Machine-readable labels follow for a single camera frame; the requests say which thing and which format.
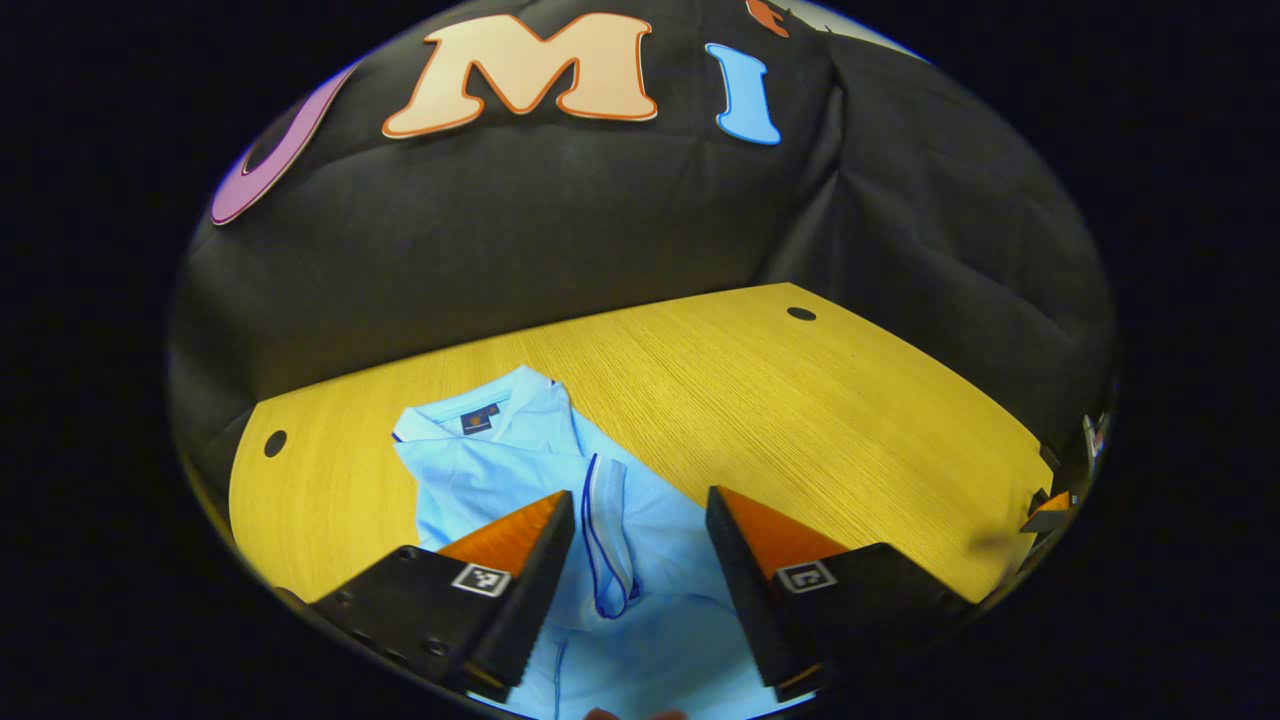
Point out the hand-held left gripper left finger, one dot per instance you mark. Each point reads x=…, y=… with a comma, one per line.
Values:
x=535, y=590

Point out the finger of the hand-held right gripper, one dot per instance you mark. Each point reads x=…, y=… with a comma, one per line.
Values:
x=1050, y=520

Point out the black backdrop cloth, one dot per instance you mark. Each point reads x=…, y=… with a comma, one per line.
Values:
x=600, y=220

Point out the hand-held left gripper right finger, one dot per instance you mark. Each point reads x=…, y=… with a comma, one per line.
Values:
x=745, y=585

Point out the light blue polo T-shirt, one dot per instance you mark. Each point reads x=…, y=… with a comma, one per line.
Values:
x=500, y=470

